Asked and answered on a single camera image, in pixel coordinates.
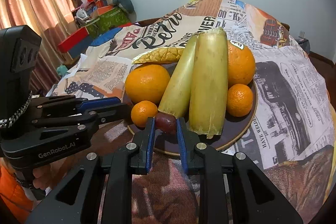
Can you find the red box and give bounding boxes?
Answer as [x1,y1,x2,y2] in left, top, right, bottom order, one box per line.
[58,27,89,53]

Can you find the dark purple small fruit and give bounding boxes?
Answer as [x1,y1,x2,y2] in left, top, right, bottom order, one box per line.
[155,112,177,135]

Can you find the large pomelo peel slice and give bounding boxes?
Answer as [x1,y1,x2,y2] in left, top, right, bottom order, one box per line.
[131,47,184,64]

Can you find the sugarcane piece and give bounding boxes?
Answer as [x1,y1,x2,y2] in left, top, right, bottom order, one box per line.
[158,34,198,118]
[189,27,228,139]

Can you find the large orange with sticker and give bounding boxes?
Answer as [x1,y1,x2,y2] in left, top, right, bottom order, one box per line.
[228,40,256,87]

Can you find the dark purple plate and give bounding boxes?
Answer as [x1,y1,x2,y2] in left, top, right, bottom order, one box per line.
[125,55,256,156]

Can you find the newspaper print tablecloth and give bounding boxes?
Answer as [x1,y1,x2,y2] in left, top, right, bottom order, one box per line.
[53,0,335,223]

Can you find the patchwork bed quilt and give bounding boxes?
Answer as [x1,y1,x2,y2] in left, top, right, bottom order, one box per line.
[52,23,137,88]

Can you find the small mandarin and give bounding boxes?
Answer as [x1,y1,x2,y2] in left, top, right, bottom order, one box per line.
[131,101,158,128]
[227,84,253,117]

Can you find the orange striped curtain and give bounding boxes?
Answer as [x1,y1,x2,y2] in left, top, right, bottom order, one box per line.
[1,0,81,92]

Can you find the small mandarin front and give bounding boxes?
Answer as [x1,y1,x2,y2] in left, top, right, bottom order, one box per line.
[131,101,158,128]

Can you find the green storage box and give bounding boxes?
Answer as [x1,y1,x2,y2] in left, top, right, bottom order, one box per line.
[84,7,131,38]

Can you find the person's hand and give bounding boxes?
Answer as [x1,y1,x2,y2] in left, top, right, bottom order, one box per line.
[33,158,72,190]

